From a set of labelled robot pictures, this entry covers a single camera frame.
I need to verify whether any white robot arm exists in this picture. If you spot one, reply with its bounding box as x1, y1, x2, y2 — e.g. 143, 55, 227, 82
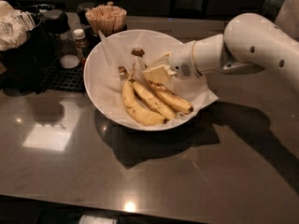
143, 13, 299, 91

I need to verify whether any black rubber mesh mat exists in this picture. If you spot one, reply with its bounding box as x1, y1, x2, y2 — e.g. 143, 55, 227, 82
40, 59, 85, 92

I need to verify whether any small brown sauce bottle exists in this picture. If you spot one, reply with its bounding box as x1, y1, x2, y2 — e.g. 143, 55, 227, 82
74, 29, 91, 64

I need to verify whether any left yellow banana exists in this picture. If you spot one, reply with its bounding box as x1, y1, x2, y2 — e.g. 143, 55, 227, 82
119, 66, 166, 126

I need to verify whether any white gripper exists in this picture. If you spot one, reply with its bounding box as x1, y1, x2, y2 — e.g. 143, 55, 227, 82
143, 42, 202, 82

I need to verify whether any yellow banana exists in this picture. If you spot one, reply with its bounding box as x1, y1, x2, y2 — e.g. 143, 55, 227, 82
133, 80, 176, 120
119, 66, 166, 126

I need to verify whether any white bowl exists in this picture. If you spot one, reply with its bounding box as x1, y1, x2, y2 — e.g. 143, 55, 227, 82
83, 29, 206, 132

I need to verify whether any black caddy with napkins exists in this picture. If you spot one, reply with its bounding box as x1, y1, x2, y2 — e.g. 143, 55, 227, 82
0, 0, 58, 93

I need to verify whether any white paper liner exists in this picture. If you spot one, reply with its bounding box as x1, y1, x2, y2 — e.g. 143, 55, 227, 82
93, 30, 219, 128

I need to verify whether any black lidded glass shaker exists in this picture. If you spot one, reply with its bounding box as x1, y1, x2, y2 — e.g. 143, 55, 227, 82
43, 9, 80, 69

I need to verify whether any dark jar behind stirrers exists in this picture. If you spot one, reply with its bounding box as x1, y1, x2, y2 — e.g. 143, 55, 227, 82
77, 2, 95, 25

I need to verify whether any bundle of wooden stirrers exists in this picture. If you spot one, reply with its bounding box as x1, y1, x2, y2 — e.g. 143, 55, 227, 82
85, 2, 127, 36

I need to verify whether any middle yellow banana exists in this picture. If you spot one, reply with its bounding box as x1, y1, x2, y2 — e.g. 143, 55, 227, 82
133, 80, 176, 120

